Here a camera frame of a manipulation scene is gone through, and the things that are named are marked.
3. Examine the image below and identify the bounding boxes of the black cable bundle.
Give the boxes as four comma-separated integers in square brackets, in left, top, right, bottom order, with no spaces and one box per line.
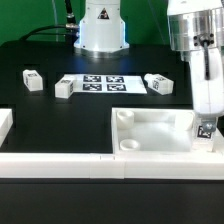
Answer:
[19,0,80,43]

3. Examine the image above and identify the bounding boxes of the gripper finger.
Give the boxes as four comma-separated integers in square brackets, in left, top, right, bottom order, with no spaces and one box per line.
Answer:
[201,118,217,133]

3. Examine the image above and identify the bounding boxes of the white fiducial marker sheet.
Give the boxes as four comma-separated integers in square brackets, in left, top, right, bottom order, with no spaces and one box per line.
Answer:
[64,74,147,94]

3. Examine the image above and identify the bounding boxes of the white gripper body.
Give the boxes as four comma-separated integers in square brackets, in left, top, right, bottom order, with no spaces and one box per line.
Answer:
[190,48,224,117]

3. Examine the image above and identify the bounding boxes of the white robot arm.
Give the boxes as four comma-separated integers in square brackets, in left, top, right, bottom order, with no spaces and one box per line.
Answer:
[74,0,224,133]

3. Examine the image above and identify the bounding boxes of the white square table top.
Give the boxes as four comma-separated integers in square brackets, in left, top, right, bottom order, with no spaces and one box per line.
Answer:
[111,108,195,154]

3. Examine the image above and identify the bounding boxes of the white U-shaped obstacle fence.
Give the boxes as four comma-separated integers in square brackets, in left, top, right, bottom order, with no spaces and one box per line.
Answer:
[0,108,224,181]

